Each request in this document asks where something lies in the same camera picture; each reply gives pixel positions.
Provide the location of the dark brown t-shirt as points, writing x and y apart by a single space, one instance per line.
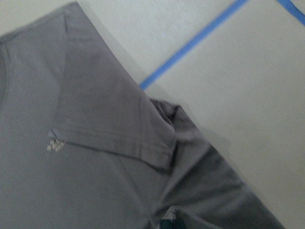
83 147

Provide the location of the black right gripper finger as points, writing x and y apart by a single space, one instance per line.
172 224

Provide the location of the blue tape line lengthwise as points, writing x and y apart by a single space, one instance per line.
195 40

